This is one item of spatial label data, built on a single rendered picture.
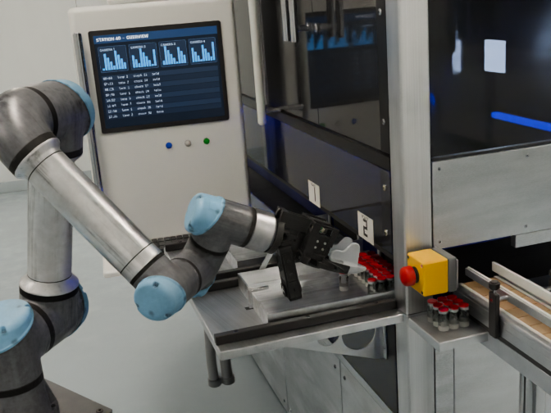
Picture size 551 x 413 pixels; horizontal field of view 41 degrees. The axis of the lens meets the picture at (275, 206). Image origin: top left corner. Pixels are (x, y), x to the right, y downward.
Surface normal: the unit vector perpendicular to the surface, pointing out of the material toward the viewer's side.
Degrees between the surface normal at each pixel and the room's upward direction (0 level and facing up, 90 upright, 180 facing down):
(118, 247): 73
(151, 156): 90
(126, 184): 90
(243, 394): 0
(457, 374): 90
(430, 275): 90
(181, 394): 0
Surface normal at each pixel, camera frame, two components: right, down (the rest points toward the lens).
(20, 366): 0.66, 0.16
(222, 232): 0.18, 0.51
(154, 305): -0.33, 0.29
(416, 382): 0.30, 0.25
